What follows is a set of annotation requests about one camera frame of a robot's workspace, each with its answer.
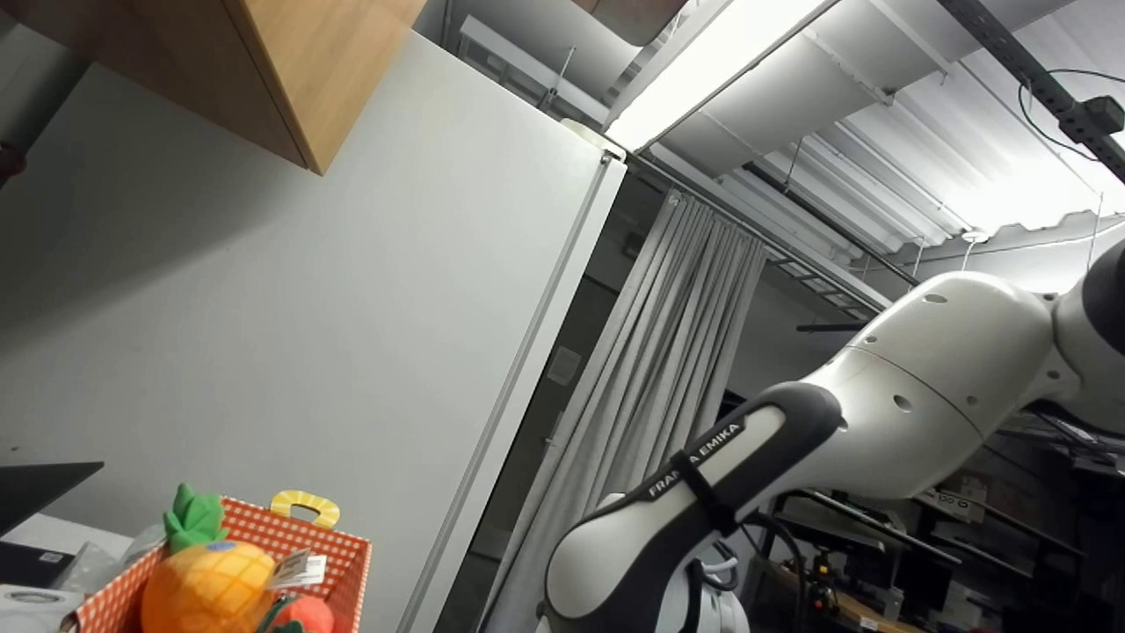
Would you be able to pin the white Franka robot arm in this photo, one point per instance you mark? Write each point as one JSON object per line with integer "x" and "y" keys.
{"x": 937, "y": 375}

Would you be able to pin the grey curtain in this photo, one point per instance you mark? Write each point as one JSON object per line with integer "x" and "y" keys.
{"x": 653, "y": 354}

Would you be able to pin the long ceiling light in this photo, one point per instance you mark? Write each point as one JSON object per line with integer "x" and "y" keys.
{"x": 703, "y": 64}

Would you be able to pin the wicker basket red checked lining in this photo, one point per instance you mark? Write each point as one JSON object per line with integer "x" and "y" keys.
{"x": 342, "y": 565}

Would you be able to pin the white plush tag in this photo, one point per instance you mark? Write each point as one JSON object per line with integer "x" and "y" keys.
{"x": 301, "y": 570}

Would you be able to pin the orange red plush toy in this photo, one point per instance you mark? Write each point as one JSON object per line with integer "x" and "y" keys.
{"x": 307, "y": 615}

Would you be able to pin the pineapple plush toy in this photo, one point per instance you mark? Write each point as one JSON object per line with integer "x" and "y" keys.
{"x": 203, "y": 586}

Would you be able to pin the black metal shelving rack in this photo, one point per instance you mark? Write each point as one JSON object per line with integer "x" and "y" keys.
{"x": 994, "y": 550}

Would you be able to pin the black overhead pole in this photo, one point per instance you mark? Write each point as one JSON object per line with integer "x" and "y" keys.
{"x": 1020, "y": 64}

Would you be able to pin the grey box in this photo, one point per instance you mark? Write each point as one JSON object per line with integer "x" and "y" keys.
{"x": 82, "y": 538}

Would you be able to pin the wooden wall cabinet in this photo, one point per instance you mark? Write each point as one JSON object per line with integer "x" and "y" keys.
{"x": 294, "y": 57}

